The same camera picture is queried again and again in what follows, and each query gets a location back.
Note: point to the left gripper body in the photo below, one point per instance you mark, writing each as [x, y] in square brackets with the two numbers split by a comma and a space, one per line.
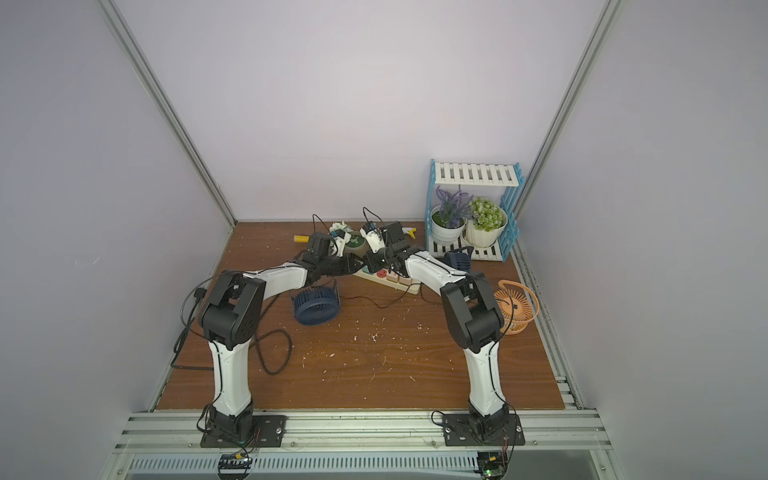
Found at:
[346, 264]

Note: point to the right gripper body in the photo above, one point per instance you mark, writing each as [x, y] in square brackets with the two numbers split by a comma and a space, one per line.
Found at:
[377, 262]

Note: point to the beige red power strip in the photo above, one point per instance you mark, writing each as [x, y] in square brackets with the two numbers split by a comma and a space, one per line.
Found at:
[405, 284]

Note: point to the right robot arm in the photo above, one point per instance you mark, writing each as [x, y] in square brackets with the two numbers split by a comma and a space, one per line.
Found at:
[473, 317]

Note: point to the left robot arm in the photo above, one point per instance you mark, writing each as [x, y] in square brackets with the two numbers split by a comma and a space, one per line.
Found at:
[233, 311]

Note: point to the dark blue desk fan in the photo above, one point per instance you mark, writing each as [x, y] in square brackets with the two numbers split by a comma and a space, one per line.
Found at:
[317, 305]

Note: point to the orange desk fan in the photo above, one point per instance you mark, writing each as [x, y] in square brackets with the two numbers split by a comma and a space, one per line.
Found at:
[519, 306]

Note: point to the beige pot white flowers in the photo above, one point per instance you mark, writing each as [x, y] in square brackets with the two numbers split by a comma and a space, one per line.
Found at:
[356, 244]

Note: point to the white pot lavender plant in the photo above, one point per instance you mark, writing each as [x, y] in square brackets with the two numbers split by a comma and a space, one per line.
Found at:
[449, 217]

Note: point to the white pot green plant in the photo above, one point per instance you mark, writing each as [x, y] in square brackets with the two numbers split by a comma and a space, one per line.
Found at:
[486, 222]

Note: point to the blue white plant shelf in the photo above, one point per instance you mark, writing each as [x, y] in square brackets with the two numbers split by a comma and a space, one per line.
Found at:
[499, 183]

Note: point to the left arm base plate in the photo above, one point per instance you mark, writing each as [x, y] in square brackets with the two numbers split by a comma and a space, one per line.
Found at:
[249, 431]

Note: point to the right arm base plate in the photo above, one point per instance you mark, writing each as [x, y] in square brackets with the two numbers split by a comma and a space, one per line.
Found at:
[464, 430]

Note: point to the aluminium rail frame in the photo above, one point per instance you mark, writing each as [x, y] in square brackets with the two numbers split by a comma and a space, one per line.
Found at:
[571, 444]

